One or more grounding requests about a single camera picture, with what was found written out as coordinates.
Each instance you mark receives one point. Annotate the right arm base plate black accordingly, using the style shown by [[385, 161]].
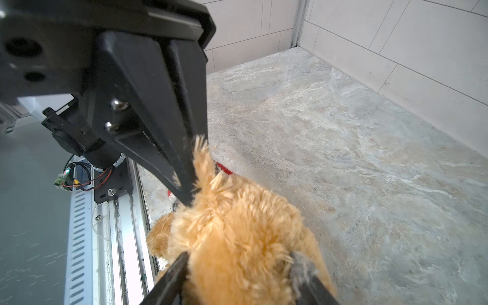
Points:
[[115, 184]]

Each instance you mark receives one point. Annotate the right aluminium corner post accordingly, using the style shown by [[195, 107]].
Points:
[[299, 22]]

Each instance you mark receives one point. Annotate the right green circuit board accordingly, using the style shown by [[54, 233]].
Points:
[[65, 179]]

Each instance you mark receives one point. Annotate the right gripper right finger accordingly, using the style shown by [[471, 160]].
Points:
[[308, 289]]

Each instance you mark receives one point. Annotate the red white striped knit sweater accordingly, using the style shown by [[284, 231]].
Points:
[[219, 167]]

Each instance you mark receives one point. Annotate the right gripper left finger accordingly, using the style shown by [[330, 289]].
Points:
[[147, 98]]

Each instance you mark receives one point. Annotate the brown plush teddy bear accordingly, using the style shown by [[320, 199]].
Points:
[[240, 238]]

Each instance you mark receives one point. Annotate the aluminium mounting rail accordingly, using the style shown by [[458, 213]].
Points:
[[123, 270]]

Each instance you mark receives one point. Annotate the white ventilation grille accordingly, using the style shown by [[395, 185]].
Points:
[[79, 269]]

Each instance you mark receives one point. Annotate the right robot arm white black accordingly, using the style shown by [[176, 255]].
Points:
[[74, 134]]

